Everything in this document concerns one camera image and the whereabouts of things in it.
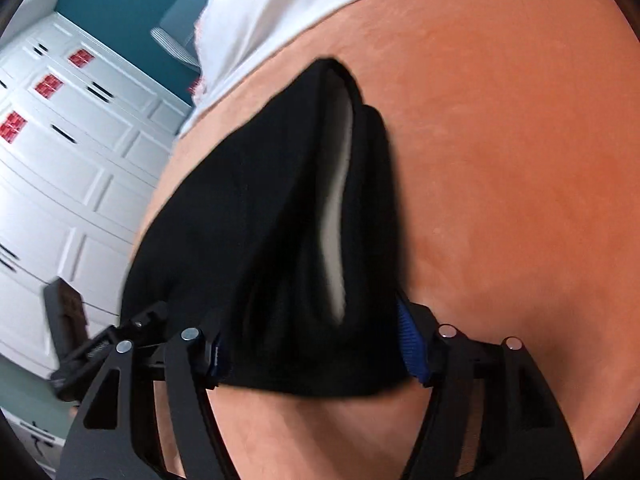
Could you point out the red box on nightstand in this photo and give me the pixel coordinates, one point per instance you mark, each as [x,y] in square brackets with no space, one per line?
[193,89]

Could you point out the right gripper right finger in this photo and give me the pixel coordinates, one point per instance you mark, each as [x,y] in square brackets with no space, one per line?
[491,413]

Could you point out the black pants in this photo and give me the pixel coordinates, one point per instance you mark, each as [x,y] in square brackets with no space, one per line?
[289,229]

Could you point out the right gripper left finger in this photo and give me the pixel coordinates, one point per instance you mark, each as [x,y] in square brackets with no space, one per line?
[115,434]

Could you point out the grey upholstered headboard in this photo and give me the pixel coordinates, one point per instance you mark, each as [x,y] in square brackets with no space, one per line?
[175,33]

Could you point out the white bed sheet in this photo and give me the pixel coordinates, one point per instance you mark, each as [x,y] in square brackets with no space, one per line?
[234,37]

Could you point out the white panelled wardrobe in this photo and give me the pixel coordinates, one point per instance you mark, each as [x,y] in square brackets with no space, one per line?
[85,136]

